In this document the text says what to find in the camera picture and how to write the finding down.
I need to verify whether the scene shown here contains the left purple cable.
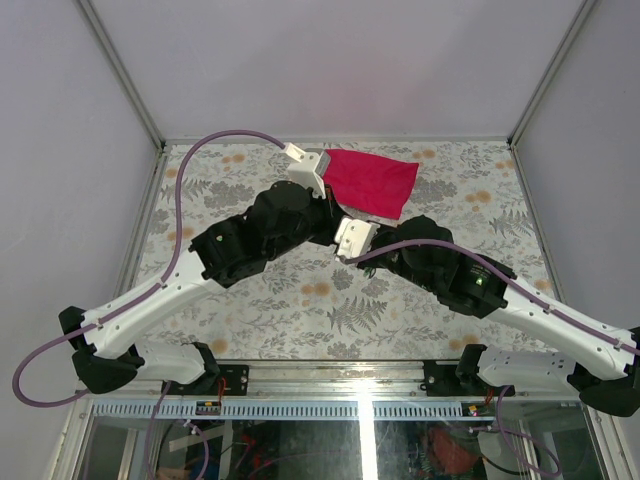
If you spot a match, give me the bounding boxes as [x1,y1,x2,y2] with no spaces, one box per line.
[12,129,289,480]

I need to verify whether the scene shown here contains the aluminium frame post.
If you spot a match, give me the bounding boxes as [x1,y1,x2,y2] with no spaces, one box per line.
[507,0,601,146]
[74,0,167,151]

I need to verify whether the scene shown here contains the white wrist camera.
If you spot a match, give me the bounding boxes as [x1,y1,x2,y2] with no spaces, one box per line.
[283,142,330,199]
[334,216,380,261]

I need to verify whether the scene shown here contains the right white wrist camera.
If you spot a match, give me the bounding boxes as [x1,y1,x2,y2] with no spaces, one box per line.
[334,216,380,261]

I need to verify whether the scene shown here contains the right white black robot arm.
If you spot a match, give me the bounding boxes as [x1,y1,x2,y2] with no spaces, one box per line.
[361,216,639,417]

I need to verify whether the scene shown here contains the floral patterned table mat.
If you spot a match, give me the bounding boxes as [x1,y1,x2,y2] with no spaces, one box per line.
[137,141,553,360]

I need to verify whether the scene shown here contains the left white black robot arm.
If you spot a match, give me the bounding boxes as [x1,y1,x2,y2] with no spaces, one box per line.
[59,181,345,395]

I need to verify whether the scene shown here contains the purple cable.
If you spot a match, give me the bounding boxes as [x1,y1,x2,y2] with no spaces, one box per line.
[12,129,289,480]
[342,239,640,476]

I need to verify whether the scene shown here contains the left aluminium frame post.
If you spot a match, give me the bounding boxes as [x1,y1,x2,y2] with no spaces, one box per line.
[74,0,167,151]

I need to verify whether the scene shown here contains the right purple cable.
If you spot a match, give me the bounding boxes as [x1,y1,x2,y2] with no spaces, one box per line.
[342,239,640,476]

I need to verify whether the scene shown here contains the blue slotted cable duct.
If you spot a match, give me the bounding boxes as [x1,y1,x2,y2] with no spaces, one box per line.
[92,398,493,422]

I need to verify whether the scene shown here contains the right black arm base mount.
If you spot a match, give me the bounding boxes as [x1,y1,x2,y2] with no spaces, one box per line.
[419,344,515,397]

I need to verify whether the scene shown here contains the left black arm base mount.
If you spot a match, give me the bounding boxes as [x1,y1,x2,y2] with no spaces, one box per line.
[195,364,250,397]

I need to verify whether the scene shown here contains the right aluminium frame post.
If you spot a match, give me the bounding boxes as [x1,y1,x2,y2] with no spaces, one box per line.
[507,0,601,146]

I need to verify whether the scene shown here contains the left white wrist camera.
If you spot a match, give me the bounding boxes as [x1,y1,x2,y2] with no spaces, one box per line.
[283,142,330,199]

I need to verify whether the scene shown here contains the aluminium front rail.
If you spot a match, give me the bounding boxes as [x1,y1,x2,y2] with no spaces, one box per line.
[74,359,614,401]

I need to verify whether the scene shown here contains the folded red cloth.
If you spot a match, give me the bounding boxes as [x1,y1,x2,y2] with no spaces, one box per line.
[322,149,419,220]

